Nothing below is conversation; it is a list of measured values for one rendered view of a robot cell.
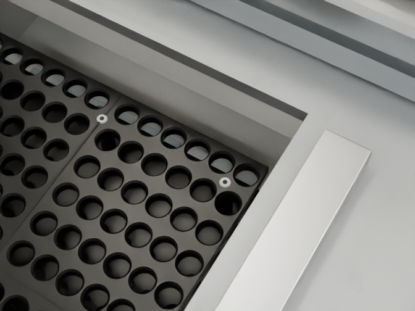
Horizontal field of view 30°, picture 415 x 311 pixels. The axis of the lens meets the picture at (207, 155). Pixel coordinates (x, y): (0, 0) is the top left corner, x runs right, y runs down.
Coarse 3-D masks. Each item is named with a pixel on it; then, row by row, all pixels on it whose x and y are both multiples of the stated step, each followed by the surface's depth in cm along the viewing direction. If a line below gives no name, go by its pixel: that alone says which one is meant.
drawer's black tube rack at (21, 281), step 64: (0, 128) 40; (64, 128) 40; (0, 192) 41; (64, 192) 41; (128, 192) 41; (192, 192) 38; (256, 192) 41; (0, 256) 36; (64, 256) 36; (128, 256) 36; (192, 256) 37
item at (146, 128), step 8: (32, 72) 48; (48, 80) 48; (56, 80) 48; (72, 88) 47; (96, 104) 47; (104, 104) 47; (128, 120) 46; (144, 128) 46; (152, 128) 46; (168, 136) 46; (176, 144) 45
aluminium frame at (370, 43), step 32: (192, 0) 38; (224, 0) 36; (256, 0) 36; (288, 0) 34; (320, 0) 33; (352, 0) 32; (384, 0) 32; (288, 32) 35; (320, 32) 35; (352, 32) 33; (384, 32) 32; (352, 64) 35; (384, 64) 34
